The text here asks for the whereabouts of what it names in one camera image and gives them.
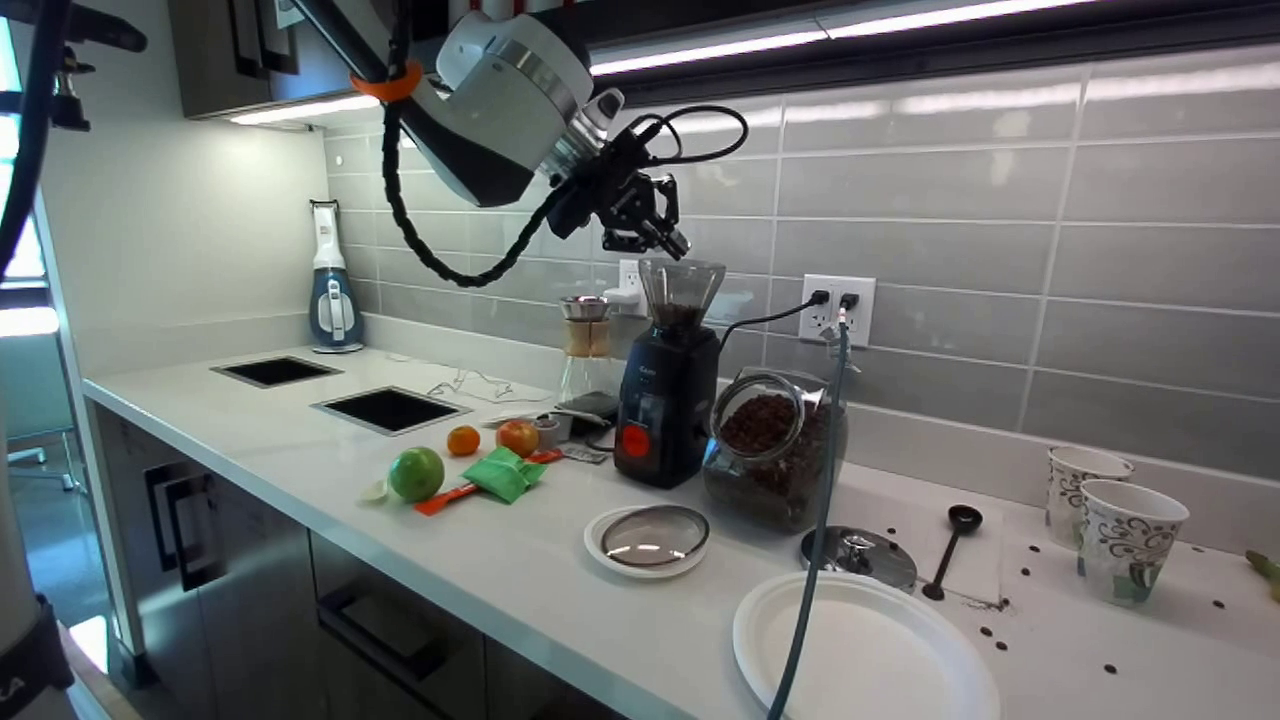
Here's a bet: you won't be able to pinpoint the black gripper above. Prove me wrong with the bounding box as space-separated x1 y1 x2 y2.
562 119 695 264

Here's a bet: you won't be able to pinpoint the glass jar of coffee beans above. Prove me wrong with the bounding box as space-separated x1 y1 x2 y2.
698 371 851 538

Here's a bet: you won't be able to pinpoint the black coffee grinder glass hopper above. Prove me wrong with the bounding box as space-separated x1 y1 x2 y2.
612 258 732 492

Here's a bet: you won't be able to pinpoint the black coffee scale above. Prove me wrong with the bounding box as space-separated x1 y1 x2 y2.
555 388 624 433

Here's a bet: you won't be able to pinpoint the black coffee scoop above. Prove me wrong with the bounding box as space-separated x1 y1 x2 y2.
919 500 987 606

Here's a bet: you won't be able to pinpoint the white outlet with white adapter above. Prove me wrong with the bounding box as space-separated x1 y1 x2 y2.
616 258 650 317

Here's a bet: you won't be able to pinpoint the small foil packets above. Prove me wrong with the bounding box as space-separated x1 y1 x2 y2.
537 409 616 468

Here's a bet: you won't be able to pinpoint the white outlet with black plugs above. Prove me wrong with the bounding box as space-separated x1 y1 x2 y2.
799 268 880 351

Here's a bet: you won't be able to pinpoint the red apple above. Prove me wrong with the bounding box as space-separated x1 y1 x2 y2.
491 417 545 462

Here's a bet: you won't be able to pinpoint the long under-cabinet light strip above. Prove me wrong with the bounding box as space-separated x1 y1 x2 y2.
582 0 1093 80

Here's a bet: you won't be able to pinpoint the small white plate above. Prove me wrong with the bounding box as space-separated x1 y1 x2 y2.
578 500 714 586

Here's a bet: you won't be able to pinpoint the orange stick packet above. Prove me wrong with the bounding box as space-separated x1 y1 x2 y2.
410 481 482 522

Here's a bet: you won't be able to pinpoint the green apple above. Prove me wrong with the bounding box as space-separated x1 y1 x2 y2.
382 446 446 510

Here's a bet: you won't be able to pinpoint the short under-cabinet light strip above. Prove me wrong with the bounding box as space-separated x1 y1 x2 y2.
224 93 382 131

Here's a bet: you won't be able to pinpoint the large white plate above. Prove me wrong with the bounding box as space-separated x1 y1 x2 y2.
726 570 1003 720

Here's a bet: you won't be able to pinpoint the patterned paper cup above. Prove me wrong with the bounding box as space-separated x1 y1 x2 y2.
1041 446 1134 545
1075 475 1193 609

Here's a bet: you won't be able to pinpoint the grey base cabinet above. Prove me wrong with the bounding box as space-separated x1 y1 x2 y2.
85 397 645 720

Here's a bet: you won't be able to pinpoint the yellow green banana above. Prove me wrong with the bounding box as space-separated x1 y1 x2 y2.
1242 545 1280 606

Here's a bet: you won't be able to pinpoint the black grinder power cord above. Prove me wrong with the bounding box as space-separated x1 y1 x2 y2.
714 283 832 348

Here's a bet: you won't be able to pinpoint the thin white cord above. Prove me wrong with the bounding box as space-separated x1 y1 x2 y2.
423 363 541 409

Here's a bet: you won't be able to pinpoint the orange cable strap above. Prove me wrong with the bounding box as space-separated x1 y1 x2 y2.
350 64 431 108

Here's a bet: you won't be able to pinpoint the teal cable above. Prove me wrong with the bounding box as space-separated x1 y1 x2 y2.
763 293 859 720

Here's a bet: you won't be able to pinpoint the black drawer handle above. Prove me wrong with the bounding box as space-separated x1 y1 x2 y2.
317 576 457 683

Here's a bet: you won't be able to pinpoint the dark upper wall cabinet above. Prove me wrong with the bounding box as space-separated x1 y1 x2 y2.
162 0 1280 126

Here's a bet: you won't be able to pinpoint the black cabinet door handle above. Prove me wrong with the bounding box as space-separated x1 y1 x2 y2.
139 462 192 576
166 468 232 597

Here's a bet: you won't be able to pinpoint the black camera on stand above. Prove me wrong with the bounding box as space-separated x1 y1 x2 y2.
0 0 152 136

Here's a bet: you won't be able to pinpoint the thick smooth black cable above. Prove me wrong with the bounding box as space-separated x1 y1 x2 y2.
0 0 72 283

